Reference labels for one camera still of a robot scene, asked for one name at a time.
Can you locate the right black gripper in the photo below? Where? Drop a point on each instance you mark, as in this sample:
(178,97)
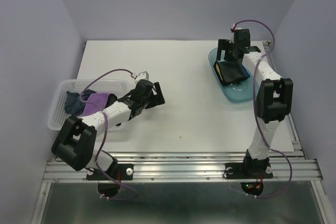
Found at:
(223,44)

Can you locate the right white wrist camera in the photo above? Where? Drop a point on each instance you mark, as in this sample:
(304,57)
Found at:
(235,28)

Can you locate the blue microfiber towel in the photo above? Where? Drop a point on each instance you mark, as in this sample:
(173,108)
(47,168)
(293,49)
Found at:
(246,72)

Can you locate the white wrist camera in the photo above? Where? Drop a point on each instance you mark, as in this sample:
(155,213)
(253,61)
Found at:
(235,28)
(139,76)

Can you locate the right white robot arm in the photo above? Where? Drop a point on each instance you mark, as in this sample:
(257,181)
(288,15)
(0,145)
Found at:
(257,155)

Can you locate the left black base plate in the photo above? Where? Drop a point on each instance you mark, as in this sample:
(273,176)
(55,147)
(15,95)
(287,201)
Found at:
(126,172)

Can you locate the teal translucent plastic tray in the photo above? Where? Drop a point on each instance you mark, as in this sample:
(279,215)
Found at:
(235,93)

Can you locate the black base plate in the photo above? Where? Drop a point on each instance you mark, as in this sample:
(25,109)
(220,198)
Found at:
(126,172)
(240,172)

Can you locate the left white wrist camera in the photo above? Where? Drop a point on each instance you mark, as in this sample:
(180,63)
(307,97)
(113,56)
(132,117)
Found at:
(139,76)

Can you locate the white perforated plastic basket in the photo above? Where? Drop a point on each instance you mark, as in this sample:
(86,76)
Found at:
(57,113)

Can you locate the dark grey towel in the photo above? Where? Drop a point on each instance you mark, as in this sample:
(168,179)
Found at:
(73,105)

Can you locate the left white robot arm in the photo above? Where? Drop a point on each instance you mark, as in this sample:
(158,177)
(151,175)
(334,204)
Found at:
(75,143)

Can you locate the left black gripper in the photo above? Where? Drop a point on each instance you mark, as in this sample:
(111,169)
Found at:
(156,99)

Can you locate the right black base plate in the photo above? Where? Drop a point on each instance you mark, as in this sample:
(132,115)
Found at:
(240,172)

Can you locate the aluminium extrusion rail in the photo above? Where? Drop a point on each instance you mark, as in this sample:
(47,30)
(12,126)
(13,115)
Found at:
(188,168)

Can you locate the purple microfiber towel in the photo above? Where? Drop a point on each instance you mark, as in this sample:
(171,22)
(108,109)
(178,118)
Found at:
(97,102)

